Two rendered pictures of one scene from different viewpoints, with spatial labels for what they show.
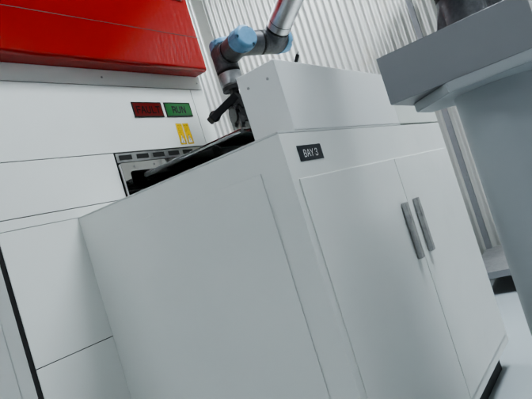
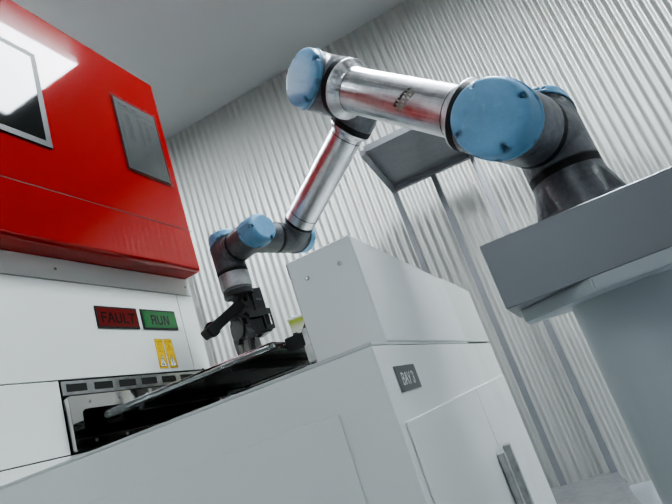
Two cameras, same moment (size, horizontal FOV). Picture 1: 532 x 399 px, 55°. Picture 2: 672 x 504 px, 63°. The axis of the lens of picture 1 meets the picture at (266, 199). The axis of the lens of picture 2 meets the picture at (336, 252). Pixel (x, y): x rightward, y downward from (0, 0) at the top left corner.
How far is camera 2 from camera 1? 0.36 m
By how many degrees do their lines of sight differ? 22
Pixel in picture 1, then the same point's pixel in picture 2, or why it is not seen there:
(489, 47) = (645, 231)
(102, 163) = (38, 397)
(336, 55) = not seen: hidden behind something
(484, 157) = (638, 386)
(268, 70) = (342, 252)
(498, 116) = (652, 327)
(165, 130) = (139, 347)
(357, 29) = not seen: hidden behind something
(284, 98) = (368, 292)
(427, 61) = (556, 249)
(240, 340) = not seen: outside the picture
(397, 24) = (391, 242)
